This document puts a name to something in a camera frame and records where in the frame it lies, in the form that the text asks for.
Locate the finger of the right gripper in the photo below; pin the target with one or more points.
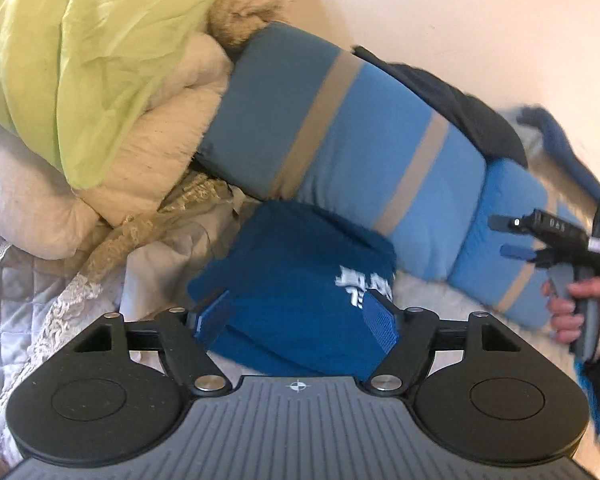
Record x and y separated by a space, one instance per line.
541 258
514 225

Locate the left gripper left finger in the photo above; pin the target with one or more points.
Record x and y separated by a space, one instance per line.
186 336

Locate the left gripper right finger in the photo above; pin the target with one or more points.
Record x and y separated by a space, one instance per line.
407 338

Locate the blue fleece sweater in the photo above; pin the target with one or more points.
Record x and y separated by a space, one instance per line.
296 279

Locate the white quilted bed cover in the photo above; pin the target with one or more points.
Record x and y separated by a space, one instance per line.
455 299

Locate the right blue striped pillow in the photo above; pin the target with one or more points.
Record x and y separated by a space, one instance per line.
510 287

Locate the blue striped pillow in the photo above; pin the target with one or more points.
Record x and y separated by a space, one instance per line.
305 120
510 287

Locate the blue folded garment on bag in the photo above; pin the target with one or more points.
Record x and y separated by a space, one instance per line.
556 145

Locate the dark navy garment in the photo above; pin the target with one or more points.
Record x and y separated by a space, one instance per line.
489 132

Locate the left blue striped pillow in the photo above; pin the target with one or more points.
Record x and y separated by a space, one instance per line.
305 120

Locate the beige comforter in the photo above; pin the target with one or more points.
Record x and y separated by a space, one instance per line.
42 214

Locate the green sheet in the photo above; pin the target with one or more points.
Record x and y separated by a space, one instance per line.
76 74

